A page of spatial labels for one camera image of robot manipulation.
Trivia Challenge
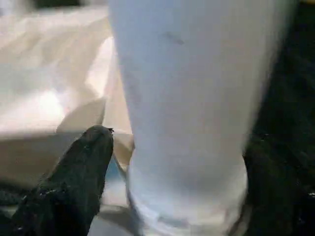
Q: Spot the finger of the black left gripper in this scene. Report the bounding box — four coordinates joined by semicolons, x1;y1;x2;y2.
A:
0;182;28;207

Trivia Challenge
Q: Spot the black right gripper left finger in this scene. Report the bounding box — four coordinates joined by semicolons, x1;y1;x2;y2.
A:
9;124;115;236

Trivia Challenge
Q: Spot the white plastic table leg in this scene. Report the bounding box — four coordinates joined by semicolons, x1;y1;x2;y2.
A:
108;0;300;232

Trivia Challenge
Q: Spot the white plastic table top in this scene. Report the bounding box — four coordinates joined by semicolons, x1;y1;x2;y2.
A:
0;4;249;236

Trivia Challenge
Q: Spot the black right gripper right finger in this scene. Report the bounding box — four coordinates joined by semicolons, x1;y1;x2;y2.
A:
242;134;315;236

